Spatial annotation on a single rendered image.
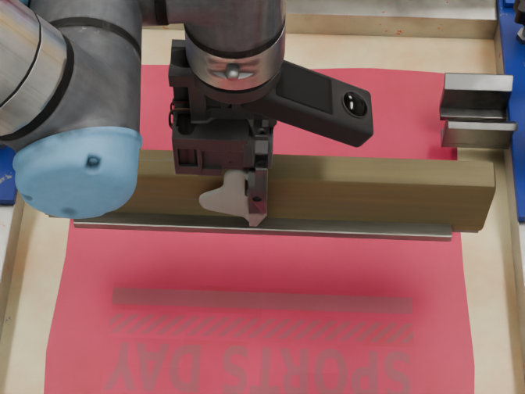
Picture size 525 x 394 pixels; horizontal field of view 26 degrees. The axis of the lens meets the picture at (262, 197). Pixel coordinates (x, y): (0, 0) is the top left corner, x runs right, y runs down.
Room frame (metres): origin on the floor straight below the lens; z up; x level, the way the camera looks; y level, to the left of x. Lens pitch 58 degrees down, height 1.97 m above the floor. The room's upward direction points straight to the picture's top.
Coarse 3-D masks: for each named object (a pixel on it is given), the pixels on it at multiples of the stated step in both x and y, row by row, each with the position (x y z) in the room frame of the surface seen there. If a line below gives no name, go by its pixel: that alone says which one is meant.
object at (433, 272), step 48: (384, 96) 0.77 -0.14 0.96; (432, 96) 0.77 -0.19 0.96; (288, 144) 0.70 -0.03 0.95; (336, 144) 0.70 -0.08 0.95; (384, 144) 0.70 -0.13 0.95; (432, 144) 0.70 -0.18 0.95; (288, 240) 0.58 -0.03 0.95; (336, 240) 0.58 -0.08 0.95; (384, 240) 0.58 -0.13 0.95; (336, 288) 0.53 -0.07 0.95; (384, 288) 0.53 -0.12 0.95; (432, 288) 0.53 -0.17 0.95; (432, 336) 0.47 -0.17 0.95; (432, 384) 0.42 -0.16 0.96
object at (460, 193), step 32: (160, 160) 0.55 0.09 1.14; (288, 160) 0.55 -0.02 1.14; (320, 160) 0.55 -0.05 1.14; (352, 160) 0.55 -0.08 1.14; (384, 160) 0.55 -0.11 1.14; (416, 160) 0.56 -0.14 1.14; (448, 160) 0.56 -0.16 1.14; (160, 192) 0.54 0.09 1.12; (192, 192) 0.54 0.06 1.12; (288, 192) 0.53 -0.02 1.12; (320, 192) 0.53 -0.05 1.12; (352, 192) 0.53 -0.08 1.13; (384, 192) 0.53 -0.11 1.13; (416, 192) 0.53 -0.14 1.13; (448, 192) 0.53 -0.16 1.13; (480, 192) 0.53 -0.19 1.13; (480, 224) 0.53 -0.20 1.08
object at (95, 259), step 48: (144, 96) 0.77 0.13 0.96; (144, 144) 0.70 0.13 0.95; (96, 240) 0.58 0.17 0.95; (144, 240) 0.58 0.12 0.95; (192, 240) 0.58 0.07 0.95; (240, 240) 0.58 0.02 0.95; (96, 288) 0.53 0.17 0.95; (48, 336) 0.47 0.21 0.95; (96, 336) 0.47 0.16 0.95; (48, 384) 0.42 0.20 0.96; (96, 384) 0.42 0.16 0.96
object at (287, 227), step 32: (96, 224) 0.53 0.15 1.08; (128, 224) 0.53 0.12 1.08; (160, 224) 0.53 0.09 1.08; (192, 224) 0.53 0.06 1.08; (224, 224) 0.53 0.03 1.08; (288, 224) 0.53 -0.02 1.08; (320, 224) 0.53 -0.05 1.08; (352, 224) 0.53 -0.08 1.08; (384, 224) 0.53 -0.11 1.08; (416, 224) 0.53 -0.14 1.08; (448, 224) 0.53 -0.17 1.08
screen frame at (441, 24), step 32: (288, 0) 0.88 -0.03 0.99; (320, 0) 0.88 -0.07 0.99; (352, 0) 0.88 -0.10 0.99; (384, 0) 0.88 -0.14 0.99; (416, 0) 0.88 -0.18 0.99; (448, 0) 0.88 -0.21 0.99; (480, 0) 0.88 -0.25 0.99; (288, 32) 0.86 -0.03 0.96; (320, 32) 0.86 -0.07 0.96; (352, 32) 0.85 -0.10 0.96; (384, 32) 0.85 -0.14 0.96; (416, 32) 0.85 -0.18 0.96; (448, 32) 0.85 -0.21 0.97; (480, 32) 0.85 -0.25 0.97; (512, 192) 0.62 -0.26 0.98; (0, 224) 0.58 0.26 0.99; (512, 224) 0.59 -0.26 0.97; (0, 256) 0.54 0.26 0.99; (512, 256) 0.56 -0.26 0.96; (0, 288) 0.51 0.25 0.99; (0, 320) 0.48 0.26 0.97
